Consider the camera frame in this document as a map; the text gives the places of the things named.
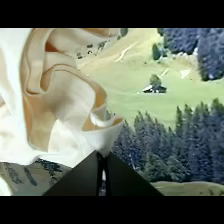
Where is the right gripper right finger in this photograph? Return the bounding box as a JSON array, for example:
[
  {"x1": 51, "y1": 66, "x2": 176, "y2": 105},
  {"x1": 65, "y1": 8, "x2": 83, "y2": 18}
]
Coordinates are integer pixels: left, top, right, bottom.
[{"x1": 105, "y1": 151, "x2": 165, "y2": 196}]

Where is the cream garment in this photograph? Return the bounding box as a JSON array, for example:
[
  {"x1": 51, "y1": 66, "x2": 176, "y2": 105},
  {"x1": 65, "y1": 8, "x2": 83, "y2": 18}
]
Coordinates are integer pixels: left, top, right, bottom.
[{"x1": 0, "y1": 28, "x2": 125, "y2": 168}]

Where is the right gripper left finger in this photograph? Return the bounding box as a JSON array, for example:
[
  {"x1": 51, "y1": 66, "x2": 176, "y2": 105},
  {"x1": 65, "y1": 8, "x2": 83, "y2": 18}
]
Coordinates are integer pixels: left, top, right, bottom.
[{"x1": 42, "y1": 150, "x2": 102, "y2": 196}]

